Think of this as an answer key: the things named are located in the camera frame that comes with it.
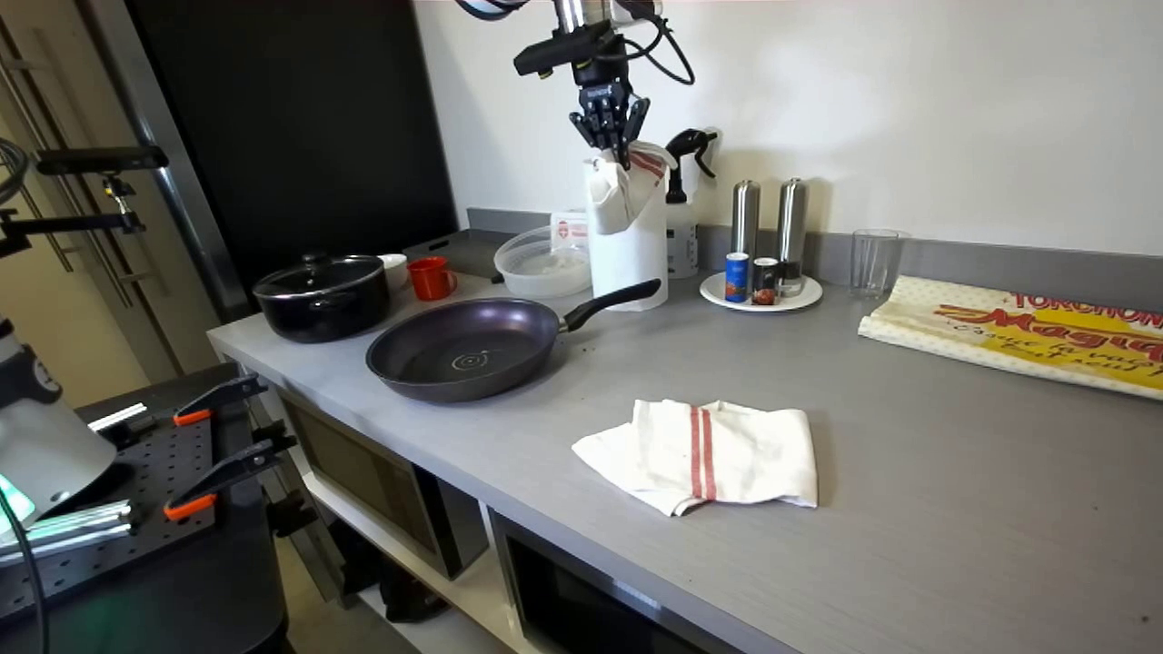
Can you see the white red-striped towel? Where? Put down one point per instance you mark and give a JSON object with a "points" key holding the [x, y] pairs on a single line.
{"points": [[624, 192], [713, 456]]}

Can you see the white round plate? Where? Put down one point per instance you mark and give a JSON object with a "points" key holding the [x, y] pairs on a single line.
{"points": [[802, 294]]}

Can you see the clear plastic container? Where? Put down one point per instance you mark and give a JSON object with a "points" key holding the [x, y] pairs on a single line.
{"points": [[540, 258]]}

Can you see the black pot with glass lid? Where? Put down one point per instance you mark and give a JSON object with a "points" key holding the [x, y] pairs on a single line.
{"points": [[320, 299]]}

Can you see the orange-tipped black clamp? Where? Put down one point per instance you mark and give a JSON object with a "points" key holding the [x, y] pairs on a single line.
{"points": [[220, 398], [229, 474]]}

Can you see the small dark jar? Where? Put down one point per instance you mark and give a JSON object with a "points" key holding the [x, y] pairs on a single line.
{"points": [[764, 279]]}

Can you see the black camera stand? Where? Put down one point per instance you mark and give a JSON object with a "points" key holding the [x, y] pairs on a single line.
{"points": [[84, 161]]}

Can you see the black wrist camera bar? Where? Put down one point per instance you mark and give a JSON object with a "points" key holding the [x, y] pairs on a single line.
{"points": [[564, 50]]}

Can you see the flat folded white red-striped towel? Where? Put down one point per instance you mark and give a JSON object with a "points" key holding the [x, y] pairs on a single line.
{"points": [[713, 456]]}

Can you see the white paper towel roll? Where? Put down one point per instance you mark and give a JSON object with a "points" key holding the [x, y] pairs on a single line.
{"points": [[629, 258]]}

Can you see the spray bottle with black trigger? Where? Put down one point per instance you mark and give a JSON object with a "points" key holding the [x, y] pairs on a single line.
{"points": [[686, 151]]}

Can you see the small white cup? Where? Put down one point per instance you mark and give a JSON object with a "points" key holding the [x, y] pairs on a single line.
{"points": [[394, 270]]}

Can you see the clear drinking glass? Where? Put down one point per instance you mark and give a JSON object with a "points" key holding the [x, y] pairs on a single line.
{"points": [[875, 262]]}

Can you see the large black panel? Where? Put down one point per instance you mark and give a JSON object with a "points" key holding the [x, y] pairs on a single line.
{"points": [[294, 130]]}

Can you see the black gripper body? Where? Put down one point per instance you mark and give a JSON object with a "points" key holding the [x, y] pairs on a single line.
{"points": [[607, 101]]}

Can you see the open counter cabinet shelving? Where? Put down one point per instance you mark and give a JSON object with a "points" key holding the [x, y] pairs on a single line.
{"points": [[400, 494]]}

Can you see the blue can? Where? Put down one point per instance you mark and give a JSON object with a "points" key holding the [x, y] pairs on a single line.
{"points": [[735, 277]]}

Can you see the black perforated robot table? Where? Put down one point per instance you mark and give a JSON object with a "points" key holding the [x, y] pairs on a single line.
{"points": [[157, 581]]}

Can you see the steel shaker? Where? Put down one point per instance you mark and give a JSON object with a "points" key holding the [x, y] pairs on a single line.
{"points": [[742, 219], [792, 219]]}

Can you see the dark nonstick frying pan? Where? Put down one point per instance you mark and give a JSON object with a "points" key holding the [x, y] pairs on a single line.
{"points": [[468, 348]]}

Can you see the red mug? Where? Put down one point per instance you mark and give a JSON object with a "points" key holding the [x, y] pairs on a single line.
{"points": [[429, 277]]}

